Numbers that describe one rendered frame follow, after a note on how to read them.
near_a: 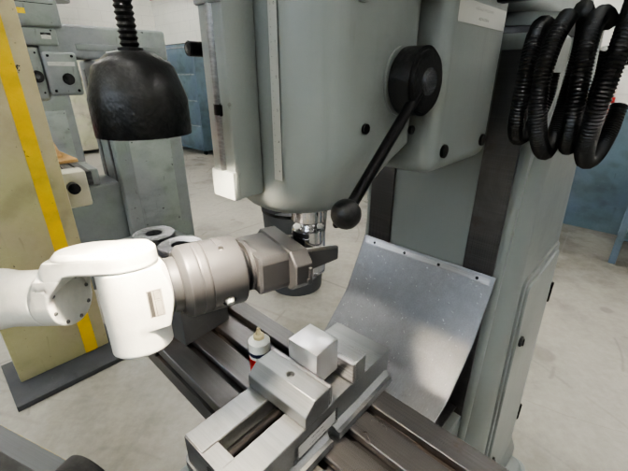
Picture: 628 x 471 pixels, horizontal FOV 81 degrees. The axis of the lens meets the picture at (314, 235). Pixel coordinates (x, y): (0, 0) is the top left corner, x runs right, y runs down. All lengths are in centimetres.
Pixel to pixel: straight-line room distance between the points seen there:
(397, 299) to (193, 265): 56
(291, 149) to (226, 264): 15
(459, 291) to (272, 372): 43
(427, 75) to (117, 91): 29
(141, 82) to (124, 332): 26
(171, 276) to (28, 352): 201
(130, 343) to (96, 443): 162
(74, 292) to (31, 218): 165
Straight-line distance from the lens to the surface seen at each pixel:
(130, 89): 30
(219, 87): 39
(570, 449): 212
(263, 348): 70
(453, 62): 51
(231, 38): 38
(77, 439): 211
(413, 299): 86
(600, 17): 58
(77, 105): 878
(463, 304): 83
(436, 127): 50
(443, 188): 80
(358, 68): 39
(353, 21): 38
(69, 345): 246
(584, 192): 468
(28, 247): 219
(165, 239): 87
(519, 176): 75
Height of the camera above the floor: 146
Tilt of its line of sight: 23 degrees down
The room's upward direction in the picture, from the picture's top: straight up
